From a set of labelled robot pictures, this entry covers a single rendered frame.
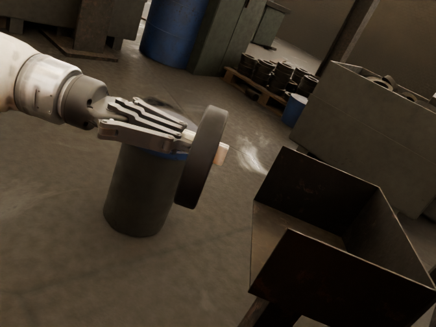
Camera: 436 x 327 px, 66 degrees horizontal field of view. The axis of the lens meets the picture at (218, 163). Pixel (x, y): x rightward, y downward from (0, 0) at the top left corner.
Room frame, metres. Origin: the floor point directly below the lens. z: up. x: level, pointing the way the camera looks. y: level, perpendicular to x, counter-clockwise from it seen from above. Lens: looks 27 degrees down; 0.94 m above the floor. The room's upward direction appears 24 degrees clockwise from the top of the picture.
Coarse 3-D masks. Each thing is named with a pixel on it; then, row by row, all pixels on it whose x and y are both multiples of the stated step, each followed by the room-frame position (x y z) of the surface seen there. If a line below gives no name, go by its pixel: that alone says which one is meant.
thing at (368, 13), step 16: (80, 0) 2.79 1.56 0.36; (96, 0) 2.64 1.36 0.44; (112, 0) 2.75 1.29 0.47; (368, 0) 6.95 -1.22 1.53; (80, 16) 2.56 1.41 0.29; (96, 16) 2.67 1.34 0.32; (352, 16) 7.01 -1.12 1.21; (368, 16) 6.88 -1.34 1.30; (48, 32) 2.68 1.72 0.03; (64, 32) 2.76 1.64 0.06; (80, 32) 2.58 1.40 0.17; (96, 32) 2.69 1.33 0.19; (352, 32) 6.93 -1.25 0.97; (64, 48) 2.50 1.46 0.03; (80, 48) 2.60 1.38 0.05; (96, 48) 2.71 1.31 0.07; (336, 48) 7.00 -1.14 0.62; (352, 48) 6.96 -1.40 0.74
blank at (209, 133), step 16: (208, 112) 0.43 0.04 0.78; (224, 112) 0.45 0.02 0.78; (208, 128) 0.41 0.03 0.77; (192, 144) 0.39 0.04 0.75; (208, 144) 0.39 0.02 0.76; (192, 160) 0.38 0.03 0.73; (208, 160) 0.38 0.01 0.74; (192, 176) 0.37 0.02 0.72; (176, 192) 0.38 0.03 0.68; (192, 192) 0.37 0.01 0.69; (192, 208) 0.39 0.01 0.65
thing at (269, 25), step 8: (272, 0) 8.38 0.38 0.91; (264, 8) 7.67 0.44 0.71; (272, 8) 7.78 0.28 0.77; (280, 8) 7.89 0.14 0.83; (264, 16) 7.68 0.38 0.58; (272, 16) 7.85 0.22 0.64; (280, 16) 8.01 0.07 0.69; (264, 24) 7.74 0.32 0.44; (272, 24) 7.92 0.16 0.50; (280, 24) 8.08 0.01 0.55; (256, 32) 7.66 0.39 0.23; (264, 32) 7.82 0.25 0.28; (272, 32) 8.00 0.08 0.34; (256, 40) 7.73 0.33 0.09; (264, 40) 7.89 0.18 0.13; (272, 40) 8.07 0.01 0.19; (272, 48) 7.71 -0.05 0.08
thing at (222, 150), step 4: (184, 132) 0.44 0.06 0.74; (188, 132) 0.44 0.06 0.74; (184, 136) 0.44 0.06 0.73; (188, 136) 0.44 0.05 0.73; (192, 136) 0.44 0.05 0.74; (192, 140) 0.44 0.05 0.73; (220, 144) 0.45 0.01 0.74; (220, 148) 0.44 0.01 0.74; (224, 148) 0.44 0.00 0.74; (188, 152) 0.44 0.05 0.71; (216, 152) 0.44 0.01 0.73; (220, 152) 0.44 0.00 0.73; (224, 152) 0.44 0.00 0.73; (216, 156) 0.44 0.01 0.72; (220, 156) 0.44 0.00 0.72; (224, 156) 0.44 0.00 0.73; (216, 160) 0.44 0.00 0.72; (220, 160) 0.44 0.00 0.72; (220, 164) 0.44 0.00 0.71
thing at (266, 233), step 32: (288, 160) 0.60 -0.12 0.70; (288, 192) 0.61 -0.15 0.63; (320, 192) 0.61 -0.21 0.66; (352, 192) 0.61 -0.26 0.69; (256, 224) 0.51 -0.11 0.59; (288, 224) 0.56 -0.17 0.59; (320, 224) 0.61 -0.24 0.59; (352, 224) 0.61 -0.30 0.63; (384, 224) 0.52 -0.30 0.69; (256, 256) 0.42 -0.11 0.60; (288, 256) 0.35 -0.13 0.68; (320, 256) 0.35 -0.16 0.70; (352, 256) 0.35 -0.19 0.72; (384, 256) 0.47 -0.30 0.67; (416, 256) 0.42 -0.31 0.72; (256, 288) 0.35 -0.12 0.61; (288, 288) 0.35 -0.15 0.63; (320, 288) 0.35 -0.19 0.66; (352, 288) 0.35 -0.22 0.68; (384, 288) 0.35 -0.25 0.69; (416, 288) 0.35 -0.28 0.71; (256, 320) 0.43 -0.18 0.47; (288, 320) 0.43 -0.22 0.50; (320, 320) 0.35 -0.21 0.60; (352, 320) 0.35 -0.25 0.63; (384, 320) 0.35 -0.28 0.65
